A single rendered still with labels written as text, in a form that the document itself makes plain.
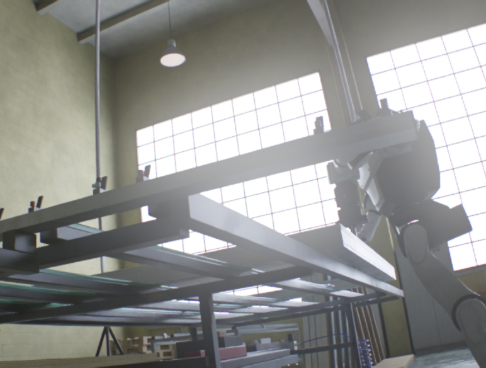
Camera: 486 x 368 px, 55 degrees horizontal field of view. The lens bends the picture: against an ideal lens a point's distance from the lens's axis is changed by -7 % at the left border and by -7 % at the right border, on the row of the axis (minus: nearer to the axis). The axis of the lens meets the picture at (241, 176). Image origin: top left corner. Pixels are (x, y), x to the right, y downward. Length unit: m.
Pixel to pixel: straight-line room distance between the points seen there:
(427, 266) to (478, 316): 0.26
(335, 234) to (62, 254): 0.86
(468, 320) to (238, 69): 10.45
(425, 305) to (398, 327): 0.62
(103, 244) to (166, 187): 0.19
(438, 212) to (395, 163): 0.24
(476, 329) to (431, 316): 7.22
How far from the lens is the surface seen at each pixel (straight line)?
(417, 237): 1.86
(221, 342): 2.63
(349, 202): 1.82
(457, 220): 1.89
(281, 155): 0.60
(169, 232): 0.73
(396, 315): 9.17
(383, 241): 9.28
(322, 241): 1.47
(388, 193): 1.89
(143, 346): 9.67
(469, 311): 1.82
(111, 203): 0.70
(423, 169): 1.95
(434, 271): 1.87
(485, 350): 1.85
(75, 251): 0.83
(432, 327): 9.04
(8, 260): 0.80
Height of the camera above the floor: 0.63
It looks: 19 degrees up
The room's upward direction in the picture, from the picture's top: 8 degrees counter-clockwise
